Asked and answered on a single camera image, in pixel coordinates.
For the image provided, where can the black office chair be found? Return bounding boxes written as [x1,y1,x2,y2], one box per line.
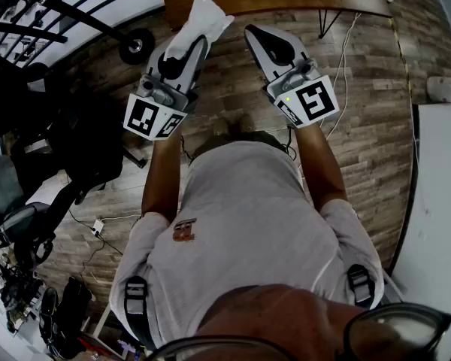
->
[0,50,148,206]

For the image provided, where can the person's face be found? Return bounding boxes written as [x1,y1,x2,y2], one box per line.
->
[197,283,403,361]

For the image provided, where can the person's left forearm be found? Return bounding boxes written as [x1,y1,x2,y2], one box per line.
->
[140,128,184,226]

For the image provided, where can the thin black floor cable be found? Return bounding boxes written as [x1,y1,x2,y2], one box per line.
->
[66,208,126,278]

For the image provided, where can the black boots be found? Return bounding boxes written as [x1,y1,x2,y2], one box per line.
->
[38,275,94,359]

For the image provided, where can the black rubber cart wheel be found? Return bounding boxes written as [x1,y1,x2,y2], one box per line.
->
[118,28,156,66]

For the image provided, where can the yellow black floor tape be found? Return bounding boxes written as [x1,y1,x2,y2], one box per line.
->
[388,16,419,131]

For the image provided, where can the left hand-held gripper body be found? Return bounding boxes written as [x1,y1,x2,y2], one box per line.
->
[123,62,200,142]

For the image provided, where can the white cushion with pink print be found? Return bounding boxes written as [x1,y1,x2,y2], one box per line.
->
[425,75,451,105]

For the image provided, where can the white cable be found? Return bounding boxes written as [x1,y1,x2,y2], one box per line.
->
[324,12,362,141]

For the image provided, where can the person's dark trousers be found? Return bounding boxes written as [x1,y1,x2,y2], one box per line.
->
[192,129,289,159]

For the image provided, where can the black shoulder strap with buckle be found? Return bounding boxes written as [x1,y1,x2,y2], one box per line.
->
[345,263,377,308]
[123,275,157,350]

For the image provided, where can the black metal cart frame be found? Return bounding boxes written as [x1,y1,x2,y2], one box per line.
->
[0,0,162,71]

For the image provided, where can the black hairpin table leg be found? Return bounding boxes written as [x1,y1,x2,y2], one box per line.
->
[317,8,343,40]

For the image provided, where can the person's black glasses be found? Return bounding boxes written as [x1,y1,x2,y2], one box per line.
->
[144,302,451,361]

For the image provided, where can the person's grey t-shirt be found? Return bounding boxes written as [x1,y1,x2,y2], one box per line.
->
[108,139,386,353]

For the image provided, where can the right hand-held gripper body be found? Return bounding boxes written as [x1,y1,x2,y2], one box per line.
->
[262,56,341,129]

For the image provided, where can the grey mesh office chair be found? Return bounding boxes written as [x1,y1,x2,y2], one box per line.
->
[0,201,58,272]

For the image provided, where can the person's right forearm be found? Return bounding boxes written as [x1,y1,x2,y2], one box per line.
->
[292,121,349,214]

